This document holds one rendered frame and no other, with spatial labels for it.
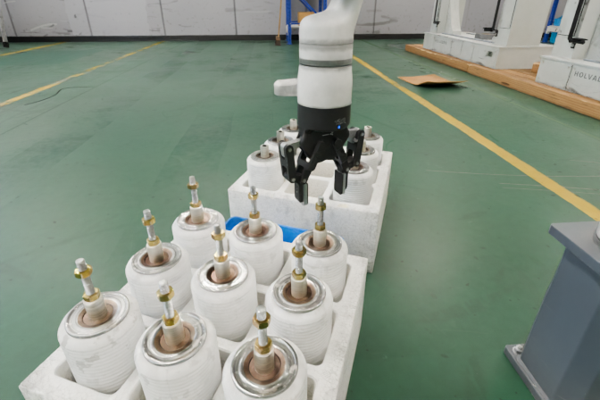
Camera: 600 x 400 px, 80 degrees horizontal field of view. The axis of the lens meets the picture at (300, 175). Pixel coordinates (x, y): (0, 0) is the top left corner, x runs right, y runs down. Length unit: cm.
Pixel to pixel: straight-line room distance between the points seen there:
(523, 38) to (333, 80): 334
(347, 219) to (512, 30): 301
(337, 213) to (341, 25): 51
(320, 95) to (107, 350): 41
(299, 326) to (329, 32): 37
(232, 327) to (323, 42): 41
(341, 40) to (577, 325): 54
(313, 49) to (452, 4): 447
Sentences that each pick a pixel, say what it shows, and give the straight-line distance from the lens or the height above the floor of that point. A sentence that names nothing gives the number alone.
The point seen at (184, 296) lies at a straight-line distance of 63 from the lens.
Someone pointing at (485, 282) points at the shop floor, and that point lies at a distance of 102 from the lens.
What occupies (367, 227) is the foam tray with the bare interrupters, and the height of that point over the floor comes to 14.
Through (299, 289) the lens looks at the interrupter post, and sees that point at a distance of 51.
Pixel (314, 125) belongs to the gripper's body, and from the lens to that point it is 48.
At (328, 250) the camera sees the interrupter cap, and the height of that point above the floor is 25.
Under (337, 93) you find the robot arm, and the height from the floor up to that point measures 51.
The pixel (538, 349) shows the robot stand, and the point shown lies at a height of 8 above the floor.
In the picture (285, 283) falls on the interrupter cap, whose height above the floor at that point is 25.
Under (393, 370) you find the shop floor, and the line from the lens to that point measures 78.
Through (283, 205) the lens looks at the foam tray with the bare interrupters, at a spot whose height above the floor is 16.
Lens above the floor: 62
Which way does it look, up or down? 26 degrees down
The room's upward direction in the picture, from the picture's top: straight up
